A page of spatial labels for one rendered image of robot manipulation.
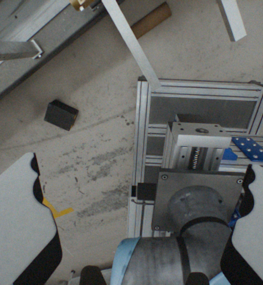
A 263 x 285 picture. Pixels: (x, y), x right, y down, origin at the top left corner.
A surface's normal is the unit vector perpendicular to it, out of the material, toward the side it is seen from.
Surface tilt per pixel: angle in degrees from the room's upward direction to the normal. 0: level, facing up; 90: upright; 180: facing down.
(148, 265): 67
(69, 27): 0
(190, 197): 72
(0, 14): 0
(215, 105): 0
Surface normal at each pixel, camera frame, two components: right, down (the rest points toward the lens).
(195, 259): -0.09, -0.73
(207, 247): -0.11, -0.92
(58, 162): -0.04, 0.46
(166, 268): -0.09, -0.57
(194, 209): -0.38, -0.65
